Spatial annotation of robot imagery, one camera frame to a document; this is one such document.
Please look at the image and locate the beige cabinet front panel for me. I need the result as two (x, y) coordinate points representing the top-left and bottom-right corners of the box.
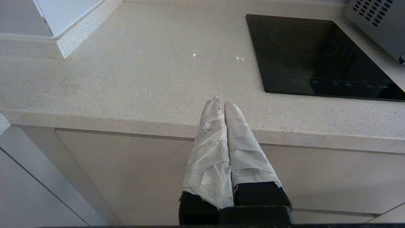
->
(55, 127), (197, 226)
(253, 143), (405, 224)

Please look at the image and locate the black induction cooktop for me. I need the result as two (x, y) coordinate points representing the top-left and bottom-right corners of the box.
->
(246, 14), (405, 102)

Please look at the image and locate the silver microwave oven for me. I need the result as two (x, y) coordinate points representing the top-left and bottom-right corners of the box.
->
(345, 0), (405, 64)

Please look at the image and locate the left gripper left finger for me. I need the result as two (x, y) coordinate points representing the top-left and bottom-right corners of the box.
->
(179, 96), (235, 225)

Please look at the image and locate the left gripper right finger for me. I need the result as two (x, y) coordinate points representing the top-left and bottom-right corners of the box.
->
(224, 101), (292, 208)

